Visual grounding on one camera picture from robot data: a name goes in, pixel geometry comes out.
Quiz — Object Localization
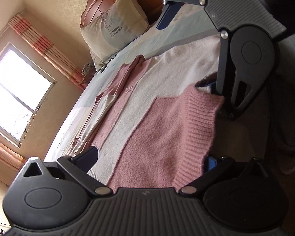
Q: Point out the cluttered items on nightstand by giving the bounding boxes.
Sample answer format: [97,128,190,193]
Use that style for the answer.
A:
[82,61,96,78]

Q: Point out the pastel patchwork pillow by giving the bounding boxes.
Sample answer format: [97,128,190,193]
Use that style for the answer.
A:
[80,0,149,62]

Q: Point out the left orange plaid curtain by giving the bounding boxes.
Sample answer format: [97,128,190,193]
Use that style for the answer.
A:
[0,142,27,171]

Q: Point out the right orange plaid curtain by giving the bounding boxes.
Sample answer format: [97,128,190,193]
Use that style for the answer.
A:
[8,14,87,90]

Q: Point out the window with white frame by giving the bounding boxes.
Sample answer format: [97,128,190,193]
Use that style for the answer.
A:
[0,43,56,147]

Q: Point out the pink and white knit sweater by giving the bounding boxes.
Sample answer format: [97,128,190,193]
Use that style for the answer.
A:
[71,35,224,189]

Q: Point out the orange plaid curtain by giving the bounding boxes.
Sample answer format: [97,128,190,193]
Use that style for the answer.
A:
[8,14,87,90]
[0,142,27,171]

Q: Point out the pastel patchwork bed sheet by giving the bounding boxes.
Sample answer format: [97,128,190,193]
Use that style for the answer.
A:
[44,4,217,161]

